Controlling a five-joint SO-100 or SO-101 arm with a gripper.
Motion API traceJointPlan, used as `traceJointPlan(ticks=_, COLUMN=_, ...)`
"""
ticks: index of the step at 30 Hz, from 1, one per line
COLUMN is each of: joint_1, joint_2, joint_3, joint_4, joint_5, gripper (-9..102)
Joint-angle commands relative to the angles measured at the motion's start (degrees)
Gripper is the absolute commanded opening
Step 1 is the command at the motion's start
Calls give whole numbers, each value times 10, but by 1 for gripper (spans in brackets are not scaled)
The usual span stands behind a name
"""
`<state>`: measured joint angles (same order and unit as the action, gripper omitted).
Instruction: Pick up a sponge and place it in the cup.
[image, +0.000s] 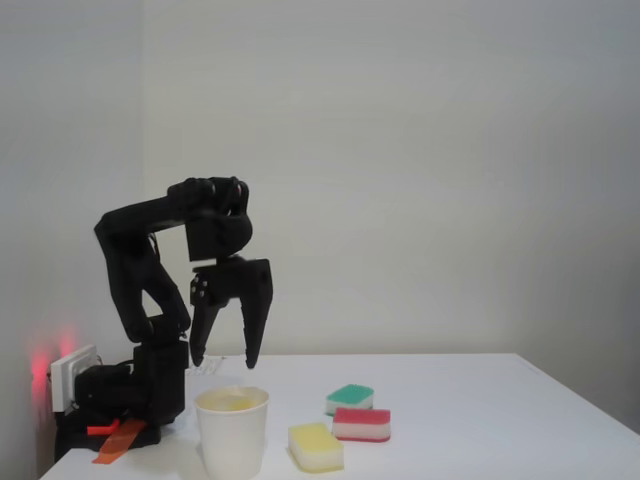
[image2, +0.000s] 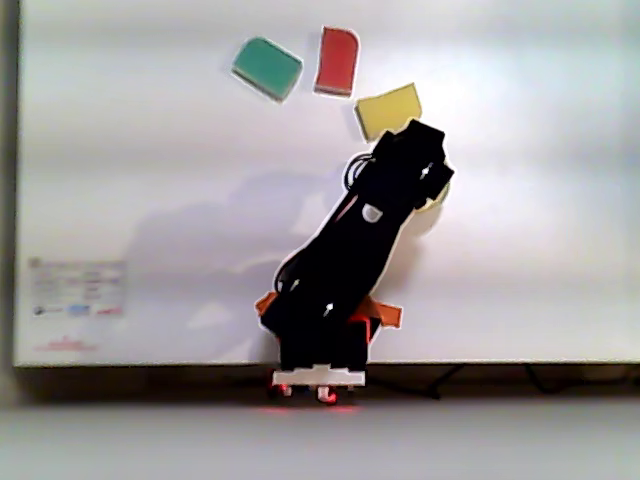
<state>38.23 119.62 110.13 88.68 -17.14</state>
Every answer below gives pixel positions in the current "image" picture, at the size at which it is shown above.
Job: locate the green sponge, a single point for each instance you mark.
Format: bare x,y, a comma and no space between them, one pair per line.
350,395

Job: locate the yellow sponge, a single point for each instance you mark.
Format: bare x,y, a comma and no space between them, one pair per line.
315,447
237,404

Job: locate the white controller board mount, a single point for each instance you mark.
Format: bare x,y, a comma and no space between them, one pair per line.
62,380

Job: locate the white paper cup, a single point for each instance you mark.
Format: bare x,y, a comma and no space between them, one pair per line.
232,445

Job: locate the red sponge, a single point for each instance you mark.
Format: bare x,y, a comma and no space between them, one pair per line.
361,425

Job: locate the orange table clamp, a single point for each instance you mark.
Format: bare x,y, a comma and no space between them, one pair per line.
120,442

